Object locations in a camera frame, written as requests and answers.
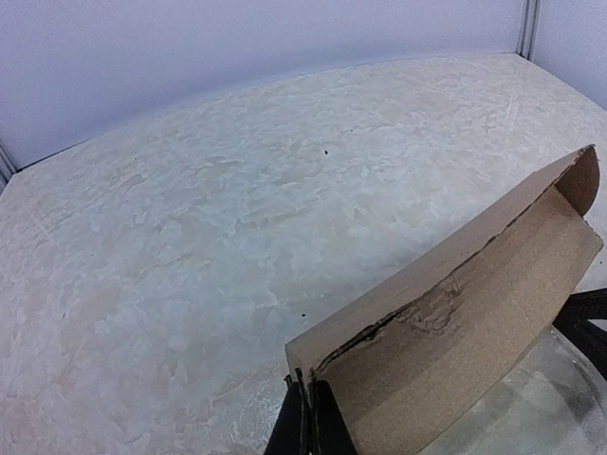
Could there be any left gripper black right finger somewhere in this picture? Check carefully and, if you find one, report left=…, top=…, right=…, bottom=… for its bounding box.
left=308, top=380, right=358, bottom=455

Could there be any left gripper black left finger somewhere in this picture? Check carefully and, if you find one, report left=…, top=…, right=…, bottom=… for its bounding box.
left=264, top=374, right=309, bottom=455

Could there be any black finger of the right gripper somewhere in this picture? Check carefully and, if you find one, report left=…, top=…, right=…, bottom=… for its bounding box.
left=553, top=291, right=606, bottom=370

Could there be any brown cardboard box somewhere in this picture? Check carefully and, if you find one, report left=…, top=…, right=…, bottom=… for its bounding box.
left=285, top=146, right=603, bottom=454

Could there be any right aluminium corner post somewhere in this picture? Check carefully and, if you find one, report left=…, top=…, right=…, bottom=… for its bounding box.
left=515, top=0, right=542, bottom=61

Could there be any aluminium corner post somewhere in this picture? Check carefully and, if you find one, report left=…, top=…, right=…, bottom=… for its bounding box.
left=515, top=0, right=542, bottom=61
left=0, top=142, right=19, bottom=191

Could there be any left aluminium corner post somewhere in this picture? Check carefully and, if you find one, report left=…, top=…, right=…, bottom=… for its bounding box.
left=0, top=142, right=19, bottom=191

